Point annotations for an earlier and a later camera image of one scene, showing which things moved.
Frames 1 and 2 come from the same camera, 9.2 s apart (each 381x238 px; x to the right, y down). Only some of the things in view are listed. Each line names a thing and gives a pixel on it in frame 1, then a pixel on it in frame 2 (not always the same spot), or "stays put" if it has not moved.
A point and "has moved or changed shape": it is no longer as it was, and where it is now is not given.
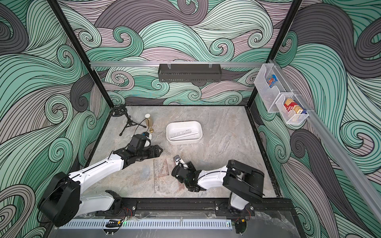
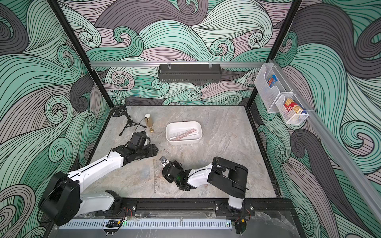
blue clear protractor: x=146 y=172 stays put
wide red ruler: x=181 y=186 has moved or changed shape
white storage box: x=184 y=132 stays put
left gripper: x=157 y=154 stays put
